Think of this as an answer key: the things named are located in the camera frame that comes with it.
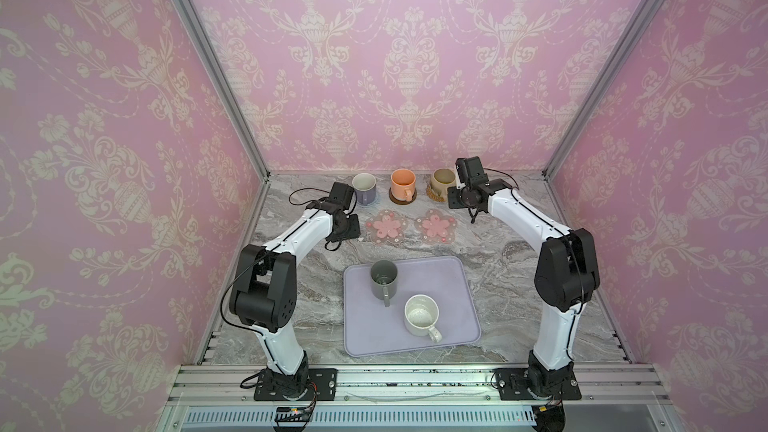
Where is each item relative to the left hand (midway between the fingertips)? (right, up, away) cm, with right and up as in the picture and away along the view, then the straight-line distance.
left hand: (353, 232), depth 94 cm
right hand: (+34, +12, +2) cm, 36 cm away
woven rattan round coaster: (+28, +12, +18) cm, 36 cm away
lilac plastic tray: (+6, -26, -10) cm, 29 cm away
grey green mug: (+10, -14, -4) cm, 18 cm away
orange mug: (+16, +16, +12) cm, 26 cm away
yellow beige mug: (+31, +18, +16) cm, 39 cm away
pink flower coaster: (+11, 0, +12) cm, 16 cm away
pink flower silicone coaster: (+28, +1, +12) cm, 30 cm away
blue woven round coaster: (+6, +9, +18) cm, 21 cm away
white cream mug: (+21, -23, -9) cm, 32 cm away
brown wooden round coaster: (+15, +10, +16) cm, 24 cm away
